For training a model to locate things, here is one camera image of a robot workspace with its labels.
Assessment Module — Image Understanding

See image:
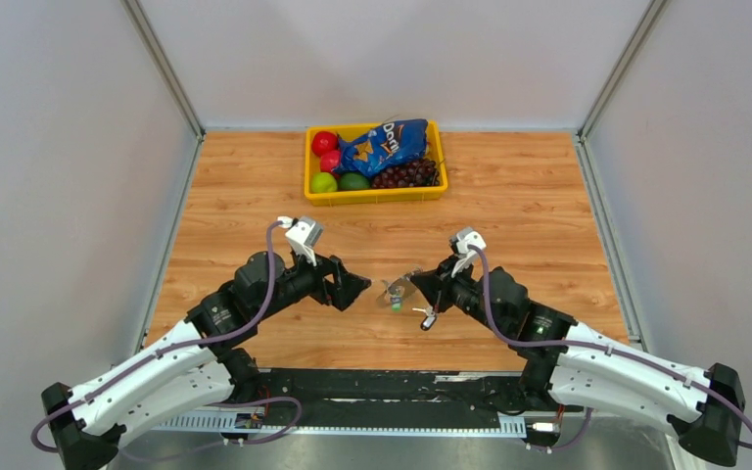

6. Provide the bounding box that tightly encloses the black tag key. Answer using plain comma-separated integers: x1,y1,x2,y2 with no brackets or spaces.
412,306,439,331

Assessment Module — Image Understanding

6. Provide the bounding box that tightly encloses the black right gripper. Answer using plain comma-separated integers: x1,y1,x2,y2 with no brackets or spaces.
410,255,507,338

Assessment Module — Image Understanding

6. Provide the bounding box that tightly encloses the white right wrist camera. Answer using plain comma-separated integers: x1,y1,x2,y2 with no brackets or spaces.
449,226,487,277

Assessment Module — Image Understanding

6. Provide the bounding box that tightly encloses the light green apple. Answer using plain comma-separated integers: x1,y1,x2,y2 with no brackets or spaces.
309,172,338,194

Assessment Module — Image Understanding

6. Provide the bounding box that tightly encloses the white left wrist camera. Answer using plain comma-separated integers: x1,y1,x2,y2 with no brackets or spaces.
277,216,324,266

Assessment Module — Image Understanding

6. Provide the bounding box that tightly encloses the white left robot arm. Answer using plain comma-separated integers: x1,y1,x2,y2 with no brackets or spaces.
41,252,371,469

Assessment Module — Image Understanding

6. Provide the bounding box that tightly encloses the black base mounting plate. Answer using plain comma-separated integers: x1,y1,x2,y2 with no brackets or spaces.
228,368,558,428

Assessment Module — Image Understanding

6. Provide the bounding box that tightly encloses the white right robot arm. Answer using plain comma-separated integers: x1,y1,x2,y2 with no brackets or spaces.
410,256,745,467

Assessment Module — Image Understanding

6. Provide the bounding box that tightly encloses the silver metal key holder plate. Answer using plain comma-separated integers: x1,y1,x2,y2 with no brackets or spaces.
376,266,422,308

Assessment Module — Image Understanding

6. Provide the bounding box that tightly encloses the blue Doritos chip bag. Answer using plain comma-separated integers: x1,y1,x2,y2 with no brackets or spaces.
333,118,429,179

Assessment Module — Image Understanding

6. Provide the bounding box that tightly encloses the slotted aluminium cable duct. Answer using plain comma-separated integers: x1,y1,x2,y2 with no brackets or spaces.
153,410,528,439

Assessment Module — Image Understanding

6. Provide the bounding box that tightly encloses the dark green lime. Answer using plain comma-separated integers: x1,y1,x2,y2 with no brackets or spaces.
338,172,371,191

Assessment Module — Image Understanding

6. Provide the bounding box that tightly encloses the purple grape bunch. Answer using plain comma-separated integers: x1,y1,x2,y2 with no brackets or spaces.
371,158,441,189

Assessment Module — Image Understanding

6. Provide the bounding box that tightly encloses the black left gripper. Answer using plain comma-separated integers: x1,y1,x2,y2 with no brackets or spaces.
254,243,371,322

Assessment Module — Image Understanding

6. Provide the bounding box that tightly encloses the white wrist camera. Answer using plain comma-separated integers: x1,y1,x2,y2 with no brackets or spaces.
277,216,324,266
449,226,487,277

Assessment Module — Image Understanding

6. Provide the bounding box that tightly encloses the yellow plastic bin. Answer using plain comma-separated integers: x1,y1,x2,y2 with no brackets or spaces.
304,120,448,206

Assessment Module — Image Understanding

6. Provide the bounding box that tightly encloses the pink red apple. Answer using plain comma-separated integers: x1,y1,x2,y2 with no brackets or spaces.
319,150,342,173

